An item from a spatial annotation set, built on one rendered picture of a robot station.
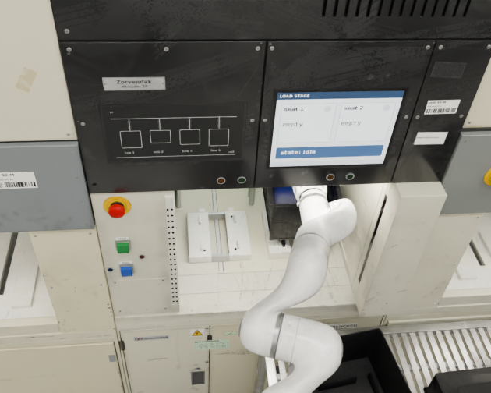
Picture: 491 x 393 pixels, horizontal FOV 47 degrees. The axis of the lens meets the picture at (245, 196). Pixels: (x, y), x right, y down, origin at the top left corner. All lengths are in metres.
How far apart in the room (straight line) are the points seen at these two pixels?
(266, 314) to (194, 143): 0.41
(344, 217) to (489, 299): 0.75
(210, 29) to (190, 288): 0.96
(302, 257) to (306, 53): 0.43
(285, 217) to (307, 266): 0.60
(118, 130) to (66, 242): 0.40
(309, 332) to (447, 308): 0.88
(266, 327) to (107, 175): 0.50
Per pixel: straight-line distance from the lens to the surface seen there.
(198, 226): 1.96
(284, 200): 1.89
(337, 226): 1.47
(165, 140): 1.27
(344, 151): 1.35
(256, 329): 1.22
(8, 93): 1.24
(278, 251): 1.91
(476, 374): 1.86
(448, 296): 1.98
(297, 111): 1.25
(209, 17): 1.11
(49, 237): 1.52
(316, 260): 1.23
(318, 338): 1.22
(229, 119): 1.24
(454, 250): 1.77
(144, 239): 1.51
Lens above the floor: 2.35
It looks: 45 degrees down
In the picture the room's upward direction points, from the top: 4 degrees clockwise
